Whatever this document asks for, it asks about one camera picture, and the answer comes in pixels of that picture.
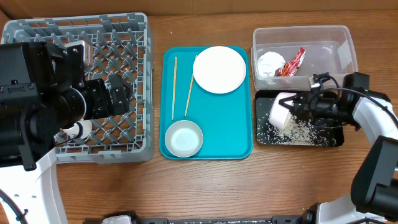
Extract white plastic cup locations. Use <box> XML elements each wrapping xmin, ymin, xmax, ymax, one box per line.
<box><xmin>54</xmin><ymin>120</ymin><xmax>93</xmax><ymax>142</ymax></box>

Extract clear plastic bin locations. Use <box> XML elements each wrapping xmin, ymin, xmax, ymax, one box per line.
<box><xmin>251</xmin><ymin>26</ymin><xmax>359</xmax><ymax>90</ymax></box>

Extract grey dishwasher rack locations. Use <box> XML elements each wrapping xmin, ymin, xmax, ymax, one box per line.
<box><xmin>1</xmin><ymin>12</ymin><xmax>154</xmax><ymax>164</ymax></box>

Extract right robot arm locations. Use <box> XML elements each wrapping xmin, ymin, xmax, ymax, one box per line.
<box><xmin>269</xmin><ymin>72</ymin><xmax>397</xmax><ymax>223</ymax></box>

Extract rice grains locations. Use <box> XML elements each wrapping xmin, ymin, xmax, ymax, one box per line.
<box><xmin>256</xmin><ymin>113</ymin><xmax>338</xmax><ymax>147</ymax></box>

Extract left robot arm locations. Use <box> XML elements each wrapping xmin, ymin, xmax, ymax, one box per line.
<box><xmin>1</xmin><ymin>41</ymin><xmax>133</xmax><ymax>223</ymax></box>

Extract grey bowl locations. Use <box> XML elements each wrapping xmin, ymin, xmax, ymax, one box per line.
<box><xmin>165</xmin><ymin>120</ymin><xmax>204</xmax><ymax>158</ymax></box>

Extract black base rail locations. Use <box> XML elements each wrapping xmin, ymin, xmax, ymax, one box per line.
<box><xmin>82</xmin><ymin>211</ymin><xmax>317</xmax><ymax>224</ymax></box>

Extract teal plastic tray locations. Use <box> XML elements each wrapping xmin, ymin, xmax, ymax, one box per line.
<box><xmin>159</xmin><ymin>47</ymin><xmax>254</xmax><ymax>160</ymax></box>

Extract red snack wrapper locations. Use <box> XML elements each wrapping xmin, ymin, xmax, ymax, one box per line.
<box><xmin>276</xmin><ymin>47</ymin><xmax>306</xmax><ymax>77</ymax></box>

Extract black tray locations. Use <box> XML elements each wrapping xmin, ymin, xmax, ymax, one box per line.
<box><xmin>255</xmin><ymin>90</ymin><xmax>344</xmax><ymax>147</ymax></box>

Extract large white plate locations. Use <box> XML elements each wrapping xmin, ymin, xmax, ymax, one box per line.
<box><xmin>193</xmin><ymin>46</ymin><xmax>246</xmax><ymax>94</ymax></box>

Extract small white plate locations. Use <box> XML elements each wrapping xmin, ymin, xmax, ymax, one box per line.
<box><xmin>269</xmin><ymin>92</ymin><xmax>296</xmax><ymax>130</ymax></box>

